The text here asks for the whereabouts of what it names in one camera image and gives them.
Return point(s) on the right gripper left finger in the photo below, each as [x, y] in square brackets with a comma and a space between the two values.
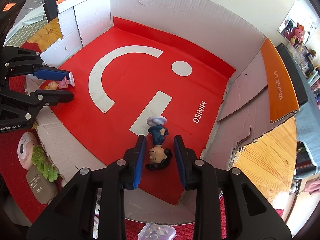
[131, 175]

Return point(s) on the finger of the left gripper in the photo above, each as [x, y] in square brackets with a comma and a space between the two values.
[50, 73]
[52, 97]

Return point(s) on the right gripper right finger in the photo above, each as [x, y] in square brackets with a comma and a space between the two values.
[185, 158]

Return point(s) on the pink girl figurine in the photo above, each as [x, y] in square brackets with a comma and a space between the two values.
[59, 85]

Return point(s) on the blue boy figurine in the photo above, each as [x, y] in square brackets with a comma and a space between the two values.
[159, 157]

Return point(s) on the pink round device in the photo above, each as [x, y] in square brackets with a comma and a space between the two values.
[25, 149]

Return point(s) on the green fuzzy scrunchie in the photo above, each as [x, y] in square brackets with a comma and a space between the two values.
[43, 164]

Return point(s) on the clear small pill box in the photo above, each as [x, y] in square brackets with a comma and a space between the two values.
[157, 232]

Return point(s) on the taupe rounded case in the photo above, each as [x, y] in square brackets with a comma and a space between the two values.
[43, 190]

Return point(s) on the red MINISO bag liner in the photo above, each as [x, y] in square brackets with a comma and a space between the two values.
[133, 72]

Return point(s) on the orange white cardboard box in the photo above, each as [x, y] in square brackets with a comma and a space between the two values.
[258, 97]

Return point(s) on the pink plush rabbit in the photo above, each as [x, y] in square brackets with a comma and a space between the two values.
[296, 35]

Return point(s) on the wall mirror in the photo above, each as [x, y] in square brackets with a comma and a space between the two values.
[302, 19]

